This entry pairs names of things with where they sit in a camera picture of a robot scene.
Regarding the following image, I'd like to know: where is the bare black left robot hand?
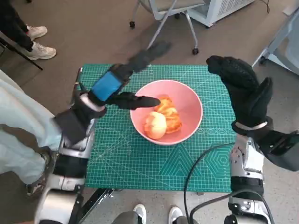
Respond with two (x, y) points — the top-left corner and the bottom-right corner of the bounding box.
(87, 41), (171, 112)

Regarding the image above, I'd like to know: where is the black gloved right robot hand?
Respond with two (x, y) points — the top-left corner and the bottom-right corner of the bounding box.
(206, 55), (273, 128)

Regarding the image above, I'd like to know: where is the pink bowl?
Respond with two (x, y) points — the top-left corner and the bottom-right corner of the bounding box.
(129, 79), (203, 146)

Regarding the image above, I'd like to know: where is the round toy bread bun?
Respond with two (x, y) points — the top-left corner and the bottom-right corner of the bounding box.
(143, 111), (168, 140)

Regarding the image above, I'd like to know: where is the long twisted toy bread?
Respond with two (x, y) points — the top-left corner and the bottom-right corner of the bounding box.
(155, 95), (183, 134)

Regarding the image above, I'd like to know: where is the green cutting mat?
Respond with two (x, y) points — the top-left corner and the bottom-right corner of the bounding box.
(78, 64), (236, 193)

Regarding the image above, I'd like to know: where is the pale blue wheeled chair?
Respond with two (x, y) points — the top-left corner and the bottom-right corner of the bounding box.
(252, 9), (299, 77)

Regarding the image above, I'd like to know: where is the black stand leg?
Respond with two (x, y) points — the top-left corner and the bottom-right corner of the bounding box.
(0, 36), (44, 71)

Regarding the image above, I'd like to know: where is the white grilled cabinet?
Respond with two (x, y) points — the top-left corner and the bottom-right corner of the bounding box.
(188, 0), (255, 29)

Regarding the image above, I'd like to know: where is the person in light trousers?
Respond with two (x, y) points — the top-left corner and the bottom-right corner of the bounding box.
(0, 70), (63, 196)

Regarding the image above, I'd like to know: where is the grey wheeled chair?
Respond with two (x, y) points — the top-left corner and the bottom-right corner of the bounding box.
(129, 0), (212, 56)

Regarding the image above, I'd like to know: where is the person with white shoes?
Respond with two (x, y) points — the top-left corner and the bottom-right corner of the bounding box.
(0, 0), (57, 61)

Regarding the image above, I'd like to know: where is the white shoe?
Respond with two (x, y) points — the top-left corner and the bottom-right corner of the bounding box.
(133, 203), (147, 224)
(168, 205), (184, 224)

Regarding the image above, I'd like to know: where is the dark grey leg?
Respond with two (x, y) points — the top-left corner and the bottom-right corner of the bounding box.
(111, 210), (141, 224)
(175, 215), (194, 224)

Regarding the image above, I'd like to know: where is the silver table edge rail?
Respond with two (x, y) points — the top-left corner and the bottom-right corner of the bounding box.
(70, 67), (84, 105)

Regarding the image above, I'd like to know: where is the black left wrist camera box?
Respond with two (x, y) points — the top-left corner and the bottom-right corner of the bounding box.
(54, 108), (93, 145)

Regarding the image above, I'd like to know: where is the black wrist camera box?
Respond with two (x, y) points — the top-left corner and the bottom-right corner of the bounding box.
(54, 108), (93, 145)
(256, 129), (299, 172)

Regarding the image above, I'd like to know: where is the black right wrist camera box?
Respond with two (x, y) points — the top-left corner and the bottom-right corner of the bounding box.
(256, 129), (299, 172)

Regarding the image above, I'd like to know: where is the looped black robot cable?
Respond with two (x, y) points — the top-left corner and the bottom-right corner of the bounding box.
(189, 195), (232, 224)

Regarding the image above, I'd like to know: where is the long black robot cable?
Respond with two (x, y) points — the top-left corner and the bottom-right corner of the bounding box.
(184, 142), (236, 224)

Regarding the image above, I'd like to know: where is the black metal table rail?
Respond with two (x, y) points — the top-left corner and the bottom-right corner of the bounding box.
(80, 188), (124, 220)

